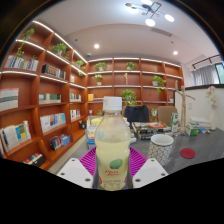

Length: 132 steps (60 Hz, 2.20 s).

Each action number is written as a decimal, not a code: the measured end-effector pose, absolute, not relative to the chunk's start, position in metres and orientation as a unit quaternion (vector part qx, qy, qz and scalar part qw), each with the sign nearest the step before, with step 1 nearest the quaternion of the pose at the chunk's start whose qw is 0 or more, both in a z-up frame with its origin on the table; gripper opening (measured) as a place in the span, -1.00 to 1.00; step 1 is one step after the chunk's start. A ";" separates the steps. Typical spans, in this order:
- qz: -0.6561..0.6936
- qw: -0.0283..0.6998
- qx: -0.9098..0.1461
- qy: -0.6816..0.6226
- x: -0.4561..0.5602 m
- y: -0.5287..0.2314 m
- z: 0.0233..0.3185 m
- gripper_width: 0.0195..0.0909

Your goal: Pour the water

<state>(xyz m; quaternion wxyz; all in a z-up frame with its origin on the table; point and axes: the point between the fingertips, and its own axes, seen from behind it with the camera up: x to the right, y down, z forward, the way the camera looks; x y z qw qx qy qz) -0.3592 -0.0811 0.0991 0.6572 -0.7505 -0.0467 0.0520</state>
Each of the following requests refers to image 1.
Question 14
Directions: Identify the black track light rail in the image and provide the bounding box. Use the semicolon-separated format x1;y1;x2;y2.
192;54;223;69

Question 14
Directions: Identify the ceiling air vent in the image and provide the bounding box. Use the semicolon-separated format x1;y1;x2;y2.
150;27;174;38

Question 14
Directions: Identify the green and white carton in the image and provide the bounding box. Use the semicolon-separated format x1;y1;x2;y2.
170;112;180;134

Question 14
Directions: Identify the white vase with flowers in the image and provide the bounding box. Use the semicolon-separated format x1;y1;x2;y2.
204;85;220;131

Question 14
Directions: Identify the green and white box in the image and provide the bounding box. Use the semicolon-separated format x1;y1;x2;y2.
185;121;200;137

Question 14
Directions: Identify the wooden artist mannequin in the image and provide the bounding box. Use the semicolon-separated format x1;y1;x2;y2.
174;79;196;133

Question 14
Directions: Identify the flat round red coaster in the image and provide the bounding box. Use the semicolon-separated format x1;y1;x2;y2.
179;147;197;160

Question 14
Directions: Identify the window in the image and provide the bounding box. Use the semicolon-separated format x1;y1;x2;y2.
214;61;224;85

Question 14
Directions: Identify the clear bottle with yellow drink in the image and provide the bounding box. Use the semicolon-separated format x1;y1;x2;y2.
94;96;132;192

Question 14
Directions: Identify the white cup with triangle pattern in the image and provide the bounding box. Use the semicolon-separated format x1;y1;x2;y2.
147;133;175;167

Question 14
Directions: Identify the black branched ceiling lamp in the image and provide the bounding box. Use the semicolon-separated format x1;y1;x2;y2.
124;0;175;28

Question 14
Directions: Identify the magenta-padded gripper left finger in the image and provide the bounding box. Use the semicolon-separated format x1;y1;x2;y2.
56;146;98;190

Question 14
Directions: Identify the grey curtain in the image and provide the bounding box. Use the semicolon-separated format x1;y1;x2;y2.
190;63;221;88

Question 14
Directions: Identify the dark stack of books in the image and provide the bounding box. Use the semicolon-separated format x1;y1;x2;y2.
131;121;173;141

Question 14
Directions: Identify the orange wooden shelf unit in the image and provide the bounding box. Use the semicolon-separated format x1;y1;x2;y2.
0;19;185;171

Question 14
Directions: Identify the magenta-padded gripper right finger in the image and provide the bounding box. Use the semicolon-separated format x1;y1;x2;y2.
128;146;170;190

